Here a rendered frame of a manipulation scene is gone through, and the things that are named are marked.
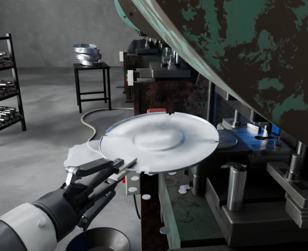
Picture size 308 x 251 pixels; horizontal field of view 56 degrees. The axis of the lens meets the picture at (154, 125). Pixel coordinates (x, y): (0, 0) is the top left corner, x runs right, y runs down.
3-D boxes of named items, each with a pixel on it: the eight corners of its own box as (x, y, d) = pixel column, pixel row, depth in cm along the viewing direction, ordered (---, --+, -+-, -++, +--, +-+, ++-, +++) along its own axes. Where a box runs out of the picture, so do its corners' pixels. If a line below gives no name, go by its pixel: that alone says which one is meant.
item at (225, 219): (228, 248, 57) (231, 223, 55) (183, 151, 99) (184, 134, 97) (370, 237, 60) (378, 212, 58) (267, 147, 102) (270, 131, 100)
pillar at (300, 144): (296, 170, 68) (307, 112, 63) (291, 165, 70) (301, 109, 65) (305, 169, 68) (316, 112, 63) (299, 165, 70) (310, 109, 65)
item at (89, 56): (78, 113, 351) (73, 46, 324) (76, 103, 391) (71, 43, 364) (111, 110, 362) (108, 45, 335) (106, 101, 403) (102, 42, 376)
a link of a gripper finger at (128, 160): (105, 171, 59) (105, 168, 59) (126, 157, 64) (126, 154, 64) (117, 175, 57) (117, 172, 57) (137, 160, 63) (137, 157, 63)
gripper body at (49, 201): (62, 255, 45) (102, 220, 52) (54, 210, 42) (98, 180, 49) (31, 236, 49) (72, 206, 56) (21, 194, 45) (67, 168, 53)
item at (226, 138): (146, 203, 70) (145, 153, 65) (142, 175, 83) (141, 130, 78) (246, 197, 72) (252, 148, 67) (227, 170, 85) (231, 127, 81)
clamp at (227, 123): (233, 151, 85) (237, 117, 81) (216, 130, 101) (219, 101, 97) (253, 150, 85) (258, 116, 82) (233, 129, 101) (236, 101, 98)
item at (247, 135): (251, 168, 69) (253, 150, 67) (229, 143, 83) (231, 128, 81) (287, 166, 70) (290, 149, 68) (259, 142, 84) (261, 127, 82)
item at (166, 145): (123, 112, 87) (122, 110, 87) (222, 116, 80) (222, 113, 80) (77, 168, 63) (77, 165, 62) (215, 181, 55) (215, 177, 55)
